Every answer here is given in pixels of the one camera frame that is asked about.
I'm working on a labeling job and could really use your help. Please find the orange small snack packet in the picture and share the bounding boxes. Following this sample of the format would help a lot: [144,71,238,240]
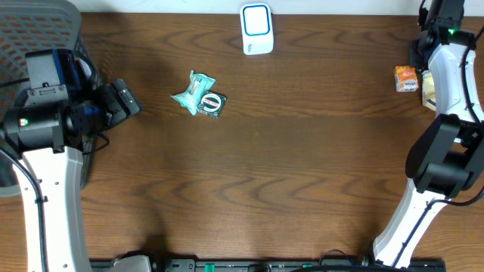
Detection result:
[394,66,418,92]

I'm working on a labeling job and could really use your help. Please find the large white snack bag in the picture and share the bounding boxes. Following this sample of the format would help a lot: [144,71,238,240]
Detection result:
[422,70,436,111]

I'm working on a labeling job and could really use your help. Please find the teal snack packet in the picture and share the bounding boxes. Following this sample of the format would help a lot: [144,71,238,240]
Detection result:
[171,70,216,116]

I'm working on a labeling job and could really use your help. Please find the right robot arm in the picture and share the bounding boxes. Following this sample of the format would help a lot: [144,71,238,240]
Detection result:
[368,0,483,270]

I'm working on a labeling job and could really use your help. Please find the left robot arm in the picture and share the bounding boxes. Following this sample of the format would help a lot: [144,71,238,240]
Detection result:
[1,49,142,271]

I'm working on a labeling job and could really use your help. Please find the white barcode scanner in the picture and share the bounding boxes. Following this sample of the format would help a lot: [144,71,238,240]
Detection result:
[239,2,275,55]

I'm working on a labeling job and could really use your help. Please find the grey plastic mesh basket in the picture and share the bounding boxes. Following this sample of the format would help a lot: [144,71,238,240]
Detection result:
[1,1,103,197]

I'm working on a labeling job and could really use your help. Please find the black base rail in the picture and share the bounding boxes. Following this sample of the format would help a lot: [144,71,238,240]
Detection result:
[90,257,447,272]

